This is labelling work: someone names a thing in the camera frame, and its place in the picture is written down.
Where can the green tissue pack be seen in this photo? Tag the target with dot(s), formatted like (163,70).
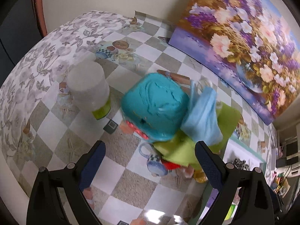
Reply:
(230,212)

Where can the grey floral tablecloth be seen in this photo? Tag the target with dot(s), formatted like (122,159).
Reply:
(35,58)

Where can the pink and white wavy cloth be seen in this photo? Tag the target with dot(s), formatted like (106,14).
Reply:
(187,172)

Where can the black charger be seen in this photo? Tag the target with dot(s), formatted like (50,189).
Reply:
(281,163)

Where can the flower painting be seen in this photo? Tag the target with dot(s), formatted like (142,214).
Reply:
(234,39)

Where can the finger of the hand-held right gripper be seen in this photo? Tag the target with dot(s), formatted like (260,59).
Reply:
(276,199)

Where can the lime green cloth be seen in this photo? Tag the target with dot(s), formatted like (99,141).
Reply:
(178,150)

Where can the leopard print scrunchie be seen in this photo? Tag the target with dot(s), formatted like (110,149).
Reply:
(240,164)

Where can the red-brown wooden frame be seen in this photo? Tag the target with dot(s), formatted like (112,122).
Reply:
(38,11)

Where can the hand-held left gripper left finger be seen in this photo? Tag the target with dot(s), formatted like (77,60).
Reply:
(90,168)

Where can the teal shallow tray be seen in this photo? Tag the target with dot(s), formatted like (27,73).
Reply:
(236,150)

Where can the pile of assorted trinkets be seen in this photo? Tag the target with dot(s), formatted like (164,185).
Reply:
(281,184)

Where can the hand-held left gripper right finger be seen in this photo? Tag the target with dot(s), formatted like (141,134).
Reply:
(208,166)

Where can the blue face mask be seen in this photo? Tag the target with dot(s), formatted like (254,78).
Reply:
(201,114)

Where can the checkered printed tablecloth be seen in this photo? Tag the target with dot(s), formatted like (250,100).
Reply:
(131,192)

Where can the teal plastic container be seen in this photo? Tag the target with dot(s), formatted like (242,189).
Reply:
(154,103)

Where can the white bottle with green label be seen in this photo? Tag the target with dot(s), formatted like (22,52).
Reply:
(89,86)

